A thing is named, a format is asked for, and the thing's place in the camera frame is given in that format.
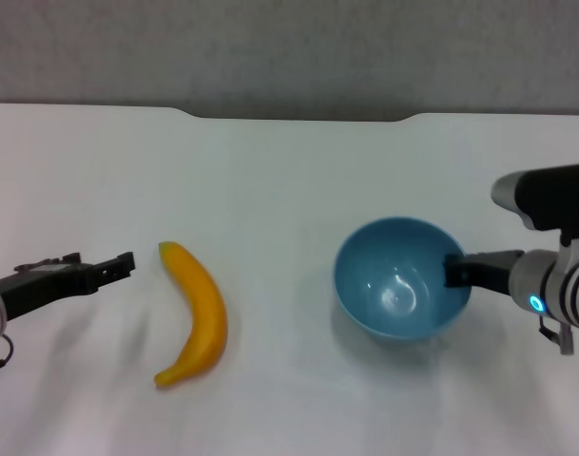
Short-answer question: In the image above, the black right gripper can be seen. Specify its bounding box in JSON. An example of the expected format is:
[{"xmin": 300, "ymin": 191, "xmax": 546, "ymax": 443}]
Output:
[{"xmin": 443, "ymin": 249, "xmax": 526, "ymax": 296}]

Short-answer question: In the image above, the yellow banana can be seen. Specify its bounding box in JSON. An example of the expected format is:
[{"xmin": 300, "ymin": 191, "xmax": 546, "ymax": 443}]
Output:
[{"xmin": 154, "ymin": 240, "xmax": 229, "ymax": 389}]

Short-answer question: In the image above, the blue plastic bowl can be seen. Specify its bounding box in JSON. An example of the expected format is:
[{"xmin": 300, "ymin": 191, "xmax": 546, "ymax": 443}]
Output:
[{"xmin": 335, "ymin": 217, "xmax": 472, "ymax": 341}]

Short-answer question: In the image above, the right arm cable with plug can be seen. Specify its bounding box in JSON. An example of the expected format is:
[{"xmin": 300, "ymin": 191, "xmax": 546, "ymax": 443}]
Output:
[{"xmin": 538, "ymin": 315, "xmax": 575, "ymax": 356}]

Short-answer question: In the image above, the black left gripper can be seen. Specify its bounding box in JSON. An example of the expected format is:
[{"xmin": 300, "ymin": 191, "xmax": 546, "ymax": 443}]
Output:
[{"xmin": 0, "ymin": 251, "xmax": 137, "ymax": 322}]

